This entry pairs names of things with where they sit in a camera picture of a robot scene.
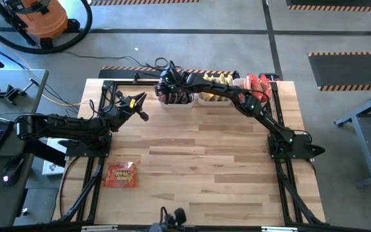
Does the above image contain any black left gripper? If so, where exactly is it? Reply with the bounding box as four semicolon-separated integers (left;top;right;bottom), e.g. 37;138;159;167
106;91;149;131

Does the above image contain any white plastic bin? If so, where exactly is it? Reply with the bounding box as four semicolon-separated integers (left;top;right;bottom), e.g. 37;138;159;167
232;77;272;107
195;77;234;107
157;82;195;110

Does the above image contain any hazard-striped black floor mat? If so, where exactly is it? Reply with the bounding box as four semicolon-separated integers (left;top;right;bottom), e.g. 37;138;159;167
90;0;201;6
307;51;371;92
285;0;371;12
98;66;241;80

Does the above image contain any orange shop vacuum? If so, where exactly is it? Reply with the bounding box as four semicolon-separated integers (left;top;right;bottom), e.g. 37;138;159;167
0;0;93;55
0;0;82;49

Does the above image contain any red and black device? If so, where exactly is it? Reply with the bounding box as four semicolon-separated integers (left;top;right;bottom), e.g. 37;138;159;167
258;72;280;81

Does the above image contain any black angled bar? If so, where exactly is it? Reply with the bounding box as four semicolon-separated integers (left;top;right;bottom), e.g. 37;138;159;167
23;135;68;168

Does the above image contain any small white box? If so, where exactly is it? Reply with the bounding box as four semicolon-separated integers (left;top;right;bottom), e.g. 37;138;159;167
42;159;66;177

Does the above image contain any dark grey equipment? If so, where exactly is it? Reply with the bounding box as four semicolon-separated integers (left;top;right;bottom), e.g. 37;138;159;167
148;206;188;232

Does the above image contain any black desk clamp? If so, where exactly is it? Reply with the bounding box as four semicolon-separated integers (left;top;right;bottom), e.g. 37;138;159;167
0;78;40;106

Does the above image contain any black computer mouse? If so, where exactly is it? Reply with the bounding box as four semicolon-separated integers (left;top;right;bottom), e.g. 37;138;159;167
1;154;26;188

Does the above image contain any grey metal cart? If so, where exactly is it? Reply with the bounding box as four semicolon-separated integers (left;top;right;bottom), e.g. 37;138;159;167
334;85;371;188

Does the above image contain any black aluminium table frame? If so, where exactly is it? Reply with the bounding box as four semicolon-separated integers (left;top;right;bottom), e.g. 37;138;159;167
58;79;327;226

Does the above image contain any black floor cable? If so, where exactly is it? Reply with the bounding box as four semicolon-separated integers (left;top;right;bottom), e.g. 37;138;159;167
61;50;185;70

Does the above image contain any yellow cable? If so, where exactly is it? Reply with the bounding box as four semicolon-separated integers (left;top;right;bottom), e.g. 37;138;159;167
42;93;81;107

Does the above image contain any silver metal bracket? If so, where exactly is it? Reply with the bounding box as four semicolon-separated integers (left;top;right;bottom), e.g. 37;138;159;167
81;225;119;232
261;226;299;232

